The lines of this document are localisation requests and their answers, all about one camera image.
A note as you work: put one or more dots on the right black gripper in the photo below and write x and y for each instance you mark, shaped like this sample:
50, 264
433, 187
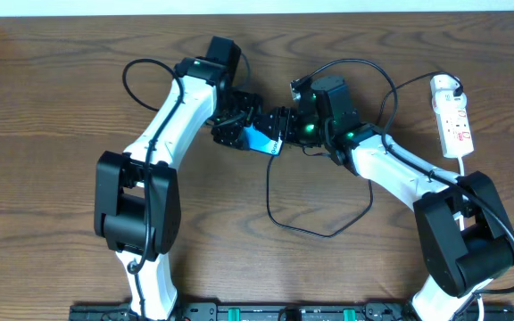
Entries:
290, 123

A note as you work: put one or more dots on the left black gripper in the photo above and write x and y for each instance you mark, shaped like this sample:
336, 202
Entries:
243, 119

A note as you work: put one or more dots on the blue Galaxy smartphone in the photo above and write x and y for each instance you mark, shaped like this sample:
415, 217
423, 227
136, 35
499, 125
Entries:
258, 142

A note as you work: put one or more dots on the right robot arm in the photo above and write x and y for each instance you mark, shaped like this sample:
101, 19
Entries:
465, 235

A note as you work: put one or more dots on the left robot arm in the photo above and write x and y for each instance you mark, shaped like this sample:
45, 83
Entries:
137, 205

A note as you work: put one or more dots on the white power strip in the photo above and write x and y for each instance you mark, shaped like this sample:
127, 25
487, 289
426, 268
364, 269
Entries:
452, 122

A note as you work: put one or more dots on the white USB wall charger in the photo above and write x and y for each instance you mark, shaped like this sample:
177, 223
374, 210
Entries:
446, 89

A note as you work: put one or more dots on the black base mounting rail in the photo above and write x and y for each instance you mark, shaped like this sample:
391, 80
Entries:
209, 311

